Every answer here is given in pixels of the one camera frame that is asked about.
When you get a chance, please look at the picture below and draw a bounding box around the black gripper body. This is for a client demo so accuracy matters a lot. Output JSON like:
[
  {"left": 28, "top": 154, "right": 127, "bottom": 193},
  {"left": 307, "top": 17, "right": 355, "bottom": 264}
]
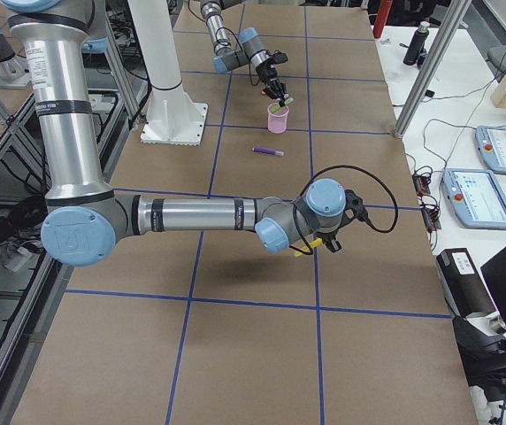
[
  {"left": 317, "top": 228, "right": 339, "bottom": 243},
  {"left": 255, "top": 51, "right": 288, "bottom": 89}
]

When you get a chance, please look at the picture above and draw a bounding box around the yellow marker pen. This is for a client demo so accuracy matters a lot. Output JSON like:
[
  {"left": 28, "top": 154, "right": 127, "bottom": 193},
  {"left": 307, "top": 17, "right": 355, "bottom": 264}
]
[{"left": 292, "top": 238, "right": 323, "bottom": 257}]

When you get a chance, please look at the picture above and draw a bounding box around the green marker pen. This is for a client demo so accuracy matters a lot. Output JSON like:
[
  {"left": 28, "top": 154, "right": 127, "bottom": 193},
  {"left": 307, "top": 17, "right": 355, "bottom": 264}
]
[{"left": 270, "top": 97, "right": 294, "bottom": 113}]

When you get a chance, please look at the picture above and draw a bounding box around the purple marker pen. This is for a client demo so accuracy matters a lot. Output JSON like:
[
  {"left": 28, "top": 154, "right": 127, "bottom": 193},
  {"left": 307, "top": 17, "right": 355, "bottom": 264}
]
[{"left": 252, "top": 147, "right": 285, "bottom": 157}]

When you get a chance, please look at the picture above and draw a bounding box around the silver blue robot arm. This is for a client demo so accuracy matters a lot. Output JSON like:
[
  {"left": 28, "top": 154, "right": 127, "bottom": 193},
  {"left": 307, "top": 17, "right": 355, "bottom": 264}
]
[
  {"left": 200, "top": 0, "right": 289, "bottom": 106},
  {"left": 0, "top": 1, "right": 348, "bottom": 267}
]

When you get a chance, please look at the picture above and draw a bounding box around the pink mesh pen holder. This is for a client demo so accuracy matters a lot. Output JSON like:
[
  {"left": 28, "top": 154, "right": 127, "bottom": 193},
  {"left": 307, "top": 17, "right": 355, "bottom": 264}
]
[{"left": 267, "top": 103, "right": 289, "bottom": 134}]

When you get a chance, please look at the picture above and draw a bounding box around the red bottle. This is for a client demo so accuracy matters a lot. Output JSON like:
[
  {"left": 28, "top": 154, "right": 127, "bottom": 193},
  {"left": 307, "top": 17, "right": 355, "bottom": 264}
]
[{"left": 372, "top": 0, "right": 392, "bottom": 39}]

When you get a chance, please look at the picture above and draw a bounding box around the black box white label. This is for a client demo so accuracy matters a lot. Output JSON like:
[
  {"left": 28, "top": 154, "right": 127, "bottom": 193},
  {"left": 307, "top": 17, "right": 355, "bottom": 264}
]
[{"left": 436, "top": 248, "right": 496, "bottom": 319}]

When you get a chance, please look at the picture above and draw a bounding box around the black water bottle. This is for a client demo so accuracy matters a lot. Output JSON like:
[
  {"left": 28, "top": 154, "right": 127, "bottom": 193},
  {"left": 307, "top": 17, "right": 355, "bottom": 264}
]
[{"left": 402, "top": 21, "right": 430, "bottom": 66}]

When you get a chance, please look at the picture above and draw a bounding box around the near teach pendant tablet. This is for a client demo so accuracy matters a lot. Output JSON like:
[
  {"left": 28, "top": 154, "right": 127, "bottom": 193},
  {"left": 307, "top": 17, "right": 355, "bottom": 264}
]
[{"left": 442, "top": 168, "right": 506, "bottom": 230}]

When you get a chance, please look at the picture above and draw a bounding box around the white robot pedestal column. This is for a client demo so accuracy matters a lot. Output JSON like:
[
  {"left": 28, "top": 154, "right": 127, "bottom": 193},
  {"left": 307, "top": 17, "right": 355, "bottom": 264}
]
[{"left": 128, "top": 0, "right": 208, "bottom": 146}]

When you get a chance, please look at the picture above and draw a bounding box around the grey aluminium frame post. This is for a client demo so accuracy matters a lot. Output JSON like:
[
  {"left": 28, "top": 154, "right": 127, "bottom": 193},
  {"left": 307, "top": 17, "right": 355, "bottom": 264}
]
[{"left": 393, "top": 0, "right": 472, "bottom": 139}]

